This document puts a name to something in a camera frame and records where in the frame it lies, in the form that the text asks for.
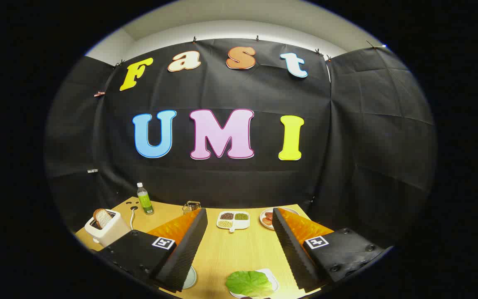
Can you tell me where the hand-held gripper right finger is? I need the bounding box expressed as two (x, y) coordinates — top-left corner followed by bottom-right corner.
(271, 207), (394, 293)

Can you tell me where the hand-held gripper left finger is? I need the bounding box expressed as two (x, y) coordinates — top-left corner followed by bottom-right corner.
(97, 208), (208, 293)

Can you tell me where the green lettuce leaf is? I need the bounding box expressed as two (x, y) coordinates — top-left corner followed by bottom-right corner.
(225, 270), (274, 298)

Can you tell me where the toasted bread slice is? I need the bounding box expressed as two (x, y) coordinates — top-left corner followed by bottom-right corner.
(93, 208), (113, 230)

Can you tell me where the pale green round plate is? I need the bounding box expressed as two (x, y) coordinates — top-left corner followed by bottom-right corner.
(182, 266), (198, 290)

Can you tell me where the white square plate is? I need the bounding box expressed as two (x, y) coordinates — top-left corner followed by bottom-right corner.
(229, 268), (280, 299)

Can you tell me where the white oval plate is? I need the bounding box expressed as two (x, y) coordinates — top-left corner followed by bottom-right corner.
(259, 207), (300, 230)

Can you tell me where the white divided dish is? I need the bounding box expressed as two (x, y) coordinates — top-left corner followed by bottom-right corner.
(216, 211), (251, 233)

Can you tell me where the green drink bottle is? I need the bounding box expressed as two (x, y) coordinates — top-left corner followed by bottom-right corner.
(137, 182), (155, 215)

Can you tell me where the white toaster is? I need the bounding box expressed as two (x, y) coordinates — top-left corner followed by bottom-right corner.
(84, 209), (132, 248)

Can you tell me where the black backdrop cloth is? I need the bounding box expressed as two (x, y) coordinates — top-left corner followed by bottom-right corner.
(44, 37), (438, 250)

